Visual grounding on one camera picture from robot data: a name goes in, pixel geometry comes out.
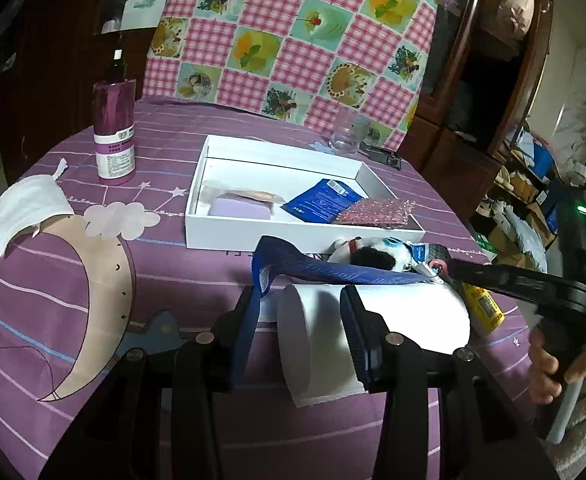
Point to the grey plaid fabric pouch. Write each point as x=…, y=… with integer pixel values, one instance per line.
x=437, y=257

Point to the black clip device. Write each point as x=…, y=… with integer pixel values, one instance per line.
x=380, y=155

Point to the clear packet with label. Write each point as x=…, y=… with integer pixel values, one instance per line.
x=238, y=194

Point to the pink checkered patchwork cloth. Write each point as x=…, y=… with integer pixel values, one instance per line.
x=299, y=61

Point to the dark blue cartoon pouch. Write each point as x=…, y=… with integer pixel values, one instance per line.
x=273, y=257

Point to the dark wooden cabinet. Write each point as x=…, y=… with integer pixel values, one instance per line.
x=485, y=63

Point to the clear drinking glass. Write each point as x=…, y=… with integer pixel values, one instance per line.
x=349, y=130

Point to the blue foil packet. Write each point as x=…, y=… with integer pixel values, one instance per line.
x=323, y=202

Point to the cluttered storage shelf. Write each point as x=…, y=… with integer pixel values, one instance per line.
x=515, y=223

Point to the pink glitter scouring pad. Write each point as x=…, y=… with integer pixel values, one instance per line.
x=382, y=214

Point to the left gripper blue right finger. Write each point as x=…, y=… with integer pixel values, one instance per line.
x=365, y=332

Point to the white shallow cardboard box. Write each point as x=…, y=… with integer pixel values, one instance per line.
x=227, y=163

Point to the white paper towel roll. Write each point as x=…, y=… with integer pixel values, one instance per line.
x=331, y=336

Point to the person's right hand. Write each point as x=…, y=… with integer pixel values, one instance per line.
x=542, y=387

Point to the purple spray bottle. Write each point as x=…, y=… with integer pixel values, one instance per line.
x=114, y=123

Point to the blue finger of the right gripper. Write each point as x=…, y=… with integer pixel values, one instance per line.
x=532, y=286

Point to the white face mask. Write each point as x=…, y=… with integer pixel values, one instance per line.
x=31, y=201

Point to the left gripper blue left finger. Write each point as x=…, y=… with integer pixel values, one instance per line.
x=246, y=313

